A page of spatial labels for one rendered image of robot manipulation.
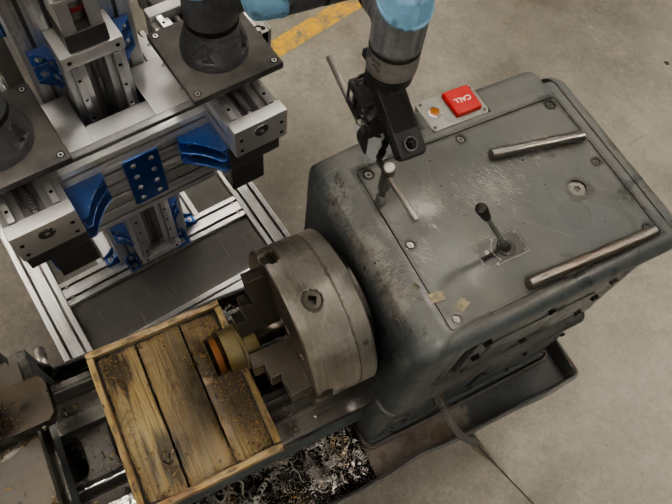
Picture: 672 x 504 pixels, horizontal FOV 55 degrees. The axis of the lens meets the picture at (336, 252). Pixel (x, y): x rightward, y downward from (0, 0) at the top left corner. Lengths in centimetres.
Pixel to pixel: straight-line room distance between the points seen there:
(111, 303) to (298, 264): 123
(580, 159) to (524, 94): 18
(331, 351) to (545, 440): 146
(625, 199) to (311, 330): 65
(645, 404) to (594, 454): 29
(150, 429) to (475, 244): 75
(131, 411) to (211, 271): 93
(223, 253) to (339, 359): 122
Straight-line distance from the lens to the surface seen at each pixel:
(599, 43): 358
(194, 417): 141
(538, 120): 138
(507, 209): 123
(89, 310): 228
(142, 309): 224
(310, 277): 111
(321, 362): 112
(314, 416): 142
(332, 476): 168
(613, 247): 125
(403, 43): 89
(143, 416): 142
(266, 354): 120
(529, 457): 244
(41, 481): 136
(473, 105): 134
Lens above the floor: 225
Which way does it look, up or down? 63 degrees down
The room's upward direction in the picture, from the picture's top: 10 degrees clockwise
